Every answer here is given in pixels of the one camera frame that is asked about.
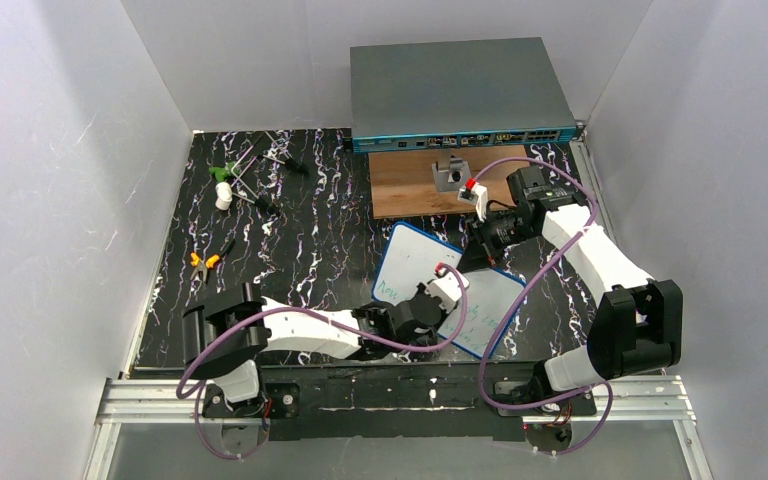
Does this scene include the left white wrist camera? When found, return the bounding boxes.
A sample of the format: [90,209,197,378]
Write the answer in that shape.
[426,263,470,313]

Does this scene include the green plastic piece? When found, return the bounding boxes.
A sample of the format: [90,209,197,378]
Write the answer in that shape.
[209,163,238,183]

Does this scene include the orange handled pliers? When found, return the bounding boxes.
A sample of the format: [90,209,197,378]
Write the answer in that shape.
[189,239,236,283]

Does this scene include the aluminium frame rail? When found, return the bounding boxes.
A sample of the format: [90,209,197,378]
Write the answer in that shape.
[83,376,713,479]

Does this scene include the grey metal bracket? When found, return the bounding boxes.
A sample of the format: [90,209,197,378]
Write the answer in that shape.
[432,152,471,193]

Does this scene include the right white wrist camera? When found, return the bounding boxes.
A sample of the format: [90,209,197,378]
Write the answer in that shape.
[457,178,489,222]

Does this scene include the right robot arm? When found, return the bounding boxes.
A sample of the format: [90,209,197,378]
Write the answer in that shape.
[458,165,683,404]

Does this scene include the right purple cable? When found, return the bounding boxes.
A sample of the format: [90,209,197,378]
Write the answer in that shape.
[470,157,614,457]

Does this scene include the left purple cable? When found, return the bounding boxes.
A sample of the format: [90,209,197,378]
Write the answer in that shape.
[175,262,470,462]

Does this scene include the white plastic pipe piece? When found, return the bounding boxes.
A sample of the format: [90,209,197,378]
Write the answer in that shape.
[215,182,234,211]

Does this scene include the blue framed whiteboard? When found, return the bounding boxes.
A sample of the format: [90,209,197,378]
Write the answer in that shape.
[371,222,526,358]

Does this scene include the grey network switch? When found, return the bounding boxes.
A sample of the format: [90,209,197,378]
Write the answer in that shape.
[350,37,579,153]

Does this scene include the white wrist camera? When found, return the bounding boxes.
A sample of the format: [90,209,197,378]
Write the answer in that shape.
[457,178,489,222]
[426,263,470,313]

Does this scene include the wooden board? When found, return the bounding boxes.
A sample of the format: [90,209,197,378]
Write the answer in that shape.
[369,145,526,219]

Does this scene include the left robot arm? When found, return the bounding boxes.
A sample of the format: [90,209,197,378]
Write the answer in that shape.
[181,274,466,403]

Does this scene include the purple cable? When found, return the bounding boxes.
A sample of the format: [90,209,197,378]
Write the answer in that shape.
[175,262,470,462]
[470,157,614,457]

